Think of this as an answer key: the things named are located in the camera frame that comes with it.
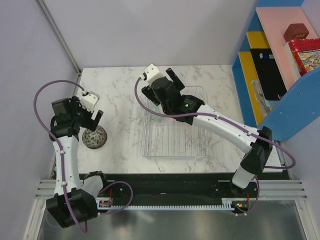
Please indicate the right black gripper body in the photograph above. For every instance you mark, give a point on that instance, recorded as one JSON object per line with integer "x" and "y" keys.
{"x": 176, "y": 88}

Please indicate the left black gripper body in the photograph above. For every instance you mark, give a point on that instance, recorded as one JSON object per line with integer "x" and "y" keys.
{"x": 82, "y": 115}

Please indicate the leaf patterned bowl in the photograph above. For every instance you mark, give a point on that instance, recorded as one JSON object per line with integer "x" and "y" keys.
{"x": 94, "y": 139}

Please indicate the green glass bowl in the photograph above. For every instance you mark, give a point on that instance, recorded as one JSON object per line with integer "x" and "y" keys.
{"x": 156, "y": 112}

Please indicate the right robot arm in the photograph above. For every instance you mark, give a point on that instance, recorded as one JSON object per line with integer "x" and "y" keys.
{"x": 256, "y": 144}

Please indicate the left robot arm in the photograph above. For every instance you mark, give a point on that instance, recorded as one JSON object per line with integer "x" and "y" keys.
{"x": 73, "y": 201}

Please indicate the yellow black panel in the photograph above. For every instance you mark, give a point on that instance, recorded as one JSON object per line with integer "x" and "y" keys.
{"x": 253, "y": 40}

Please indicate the pink board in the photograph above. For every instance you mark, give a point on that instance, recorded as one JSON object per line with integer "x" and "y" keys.
{"x": 275, "y": 21}

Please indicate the dark red box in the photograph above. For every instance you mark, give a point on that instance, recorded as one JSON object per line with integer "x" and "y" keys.
{"x": 295, "y": 31}

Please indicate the blue shelf unit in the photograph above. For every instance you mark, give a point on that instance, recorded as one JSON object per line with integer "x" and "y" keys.
{"x": 301, "y": 103}

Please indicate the red game box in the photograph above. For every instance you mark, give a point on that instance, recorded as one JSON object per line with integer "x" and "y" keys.
{"x": 306, "y": 54}

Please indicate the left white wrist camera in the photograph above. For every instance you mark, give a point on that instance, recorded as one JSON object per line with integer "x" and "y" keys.
{"x": 88, "y": 100}

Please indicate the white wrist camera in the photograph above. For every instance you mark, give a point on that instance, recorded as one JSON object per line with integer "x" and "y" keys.
{"x": 88, "y": 100}
{"x": 151, "y": 73}

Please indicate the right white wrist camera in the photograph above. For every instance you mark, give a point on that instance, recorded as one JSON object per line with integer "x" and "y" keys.
{"x": 151, "y": 73}

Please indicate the clear wire dish rack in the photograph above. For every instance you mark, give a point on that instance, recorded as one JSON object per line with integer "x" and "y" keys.
{"x": 165, "y": 138}

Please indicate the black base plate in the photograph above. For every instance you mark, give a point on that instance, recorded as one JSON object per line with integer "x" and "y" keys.
{"x": 174, "y": 189}

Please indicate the white cable duct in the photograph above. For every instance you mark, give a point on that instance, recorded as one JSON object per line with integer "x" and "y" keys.
{"x": 104, "y": 204}

